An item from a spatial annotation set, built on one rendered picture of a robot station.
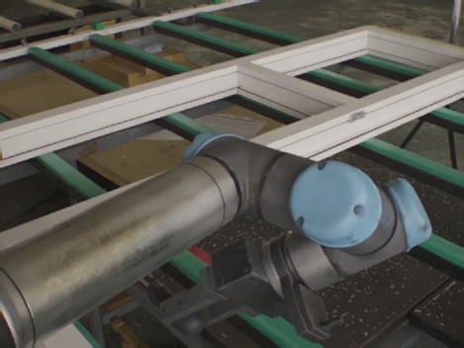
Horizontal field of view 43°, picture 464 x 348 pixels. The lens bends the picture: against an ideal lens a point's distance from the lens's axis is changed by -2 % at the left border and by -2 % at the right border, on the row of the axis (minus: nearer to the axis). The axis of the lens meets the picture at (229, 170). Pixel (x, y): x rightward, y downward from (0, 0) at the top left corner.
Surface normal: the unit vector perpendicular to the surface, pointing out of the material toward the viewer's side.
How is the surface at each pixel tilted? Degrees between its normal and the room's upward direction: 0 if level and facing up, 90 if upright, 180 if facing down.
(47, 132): 90
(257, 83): 90
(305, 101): 90
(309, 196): 52
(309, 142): 90
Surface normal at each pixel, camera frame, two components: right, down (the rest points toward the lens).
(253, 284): 0.18, 0.78
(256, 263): 0.83, -0.45
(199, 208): 0.75, -0.09
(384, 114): 0.64, 0.35
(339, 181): -0.49, -0.24
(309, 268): -0.26, 0.23
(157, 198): 0.37, -0.69
